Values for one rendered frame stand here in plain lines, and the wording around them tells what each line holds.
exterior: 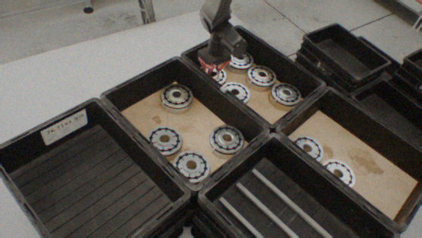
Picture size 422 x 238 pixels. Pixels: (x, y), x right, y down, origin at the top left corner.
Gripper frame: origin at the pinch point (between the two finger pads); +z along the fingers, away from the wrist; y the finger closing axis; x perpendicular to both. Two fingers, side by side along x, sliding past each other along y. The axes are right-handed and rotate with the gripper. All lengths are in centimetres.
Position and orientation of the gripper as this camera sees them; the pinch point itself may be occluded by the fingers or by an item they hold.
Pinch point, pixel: (212, 72)
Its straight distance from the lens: 117.8
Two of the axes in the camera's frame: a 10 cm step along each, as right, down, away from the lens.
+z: -1.4, 6.4, 7.6
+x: -6.1, -6.6, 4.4
